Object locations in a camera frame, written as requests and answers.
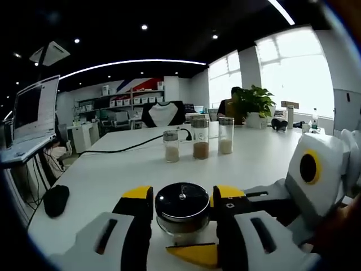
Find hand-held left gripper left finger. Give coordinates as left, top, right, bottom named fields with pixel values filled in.
left=49, top=185, right=155, bottom=271

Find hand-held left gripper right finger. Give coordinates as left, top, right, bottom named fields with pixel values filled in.
left=213, top=185, right=321, bottom=271

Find short seasoning bottle white powder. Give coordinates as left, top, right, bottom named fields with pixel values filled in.
left=154, top=182, right=211, bottom=241

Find tall seasoning bottle white powder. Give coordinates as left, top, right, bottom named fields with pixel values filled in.
left=218, top=116, right=235, bottom=155

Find tall seasoning bottle brown grains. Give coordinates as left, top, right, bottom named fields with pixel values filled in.
left=191, top=115, right=210, bottom=160

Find short seasoning bottle beige grains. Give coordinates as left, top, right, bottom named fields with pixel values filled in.
left=162, top=130, right=180, bottom=164

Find clear plastic water bottle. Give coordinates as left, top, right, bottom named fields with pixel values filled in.
left=311, top=107, right=320, bottom=132

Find person's right hand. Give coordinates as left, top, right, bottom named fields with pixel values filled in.
left=303, top=194, right=361, bottom=255

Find white partition panel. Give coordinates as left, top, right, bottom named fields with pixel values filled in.
left=333, top=88, right=361, bottom=136

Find white thermos flask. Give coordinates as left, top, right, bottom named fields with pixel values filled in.
left=287, top=104, right=295, bottom=130

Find black headphones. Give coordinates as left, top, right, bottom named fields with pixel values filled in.
left=271, top=117, right=289, bottom=133

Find black computer mouse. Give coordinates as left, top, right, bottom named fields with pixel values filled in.
left=43, top=185, right=71, bottom=218

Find green potted plant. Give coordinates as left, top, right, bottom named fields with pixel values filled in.
left=232, top=84, right=277, bottom=129

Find brown paper bag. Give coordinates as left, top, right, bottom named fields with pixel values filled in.
left=224, top=100, right=245, bottom=125

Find white low cabinet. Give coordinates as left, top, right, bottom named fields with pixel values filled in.
left=67, top=121, right=99, bottom=155

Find shelf with white bins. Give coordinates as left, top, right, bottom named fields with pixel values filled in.
left=74, top=81, right=166, bottom=119

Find straight ceiling light strip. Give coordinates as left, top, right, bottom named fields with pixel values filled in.
left=267, top=0, right=296, bottom=25

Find silver laptop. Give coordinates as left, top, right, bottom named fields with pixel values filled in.
left=0, top=75, right=61, bottom=164

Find curved ceiling light strip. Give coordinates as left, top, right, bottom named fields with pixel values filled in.
left=59, top=58, right=206, bottom=81

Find ceiling air conditioner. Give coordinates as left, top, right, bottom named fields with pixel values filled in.
left=29, top=41, right=71, bottom=67

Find black power cable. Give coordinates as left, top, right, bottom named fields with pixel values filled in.
left=80, top=128, right=193, bottom=155

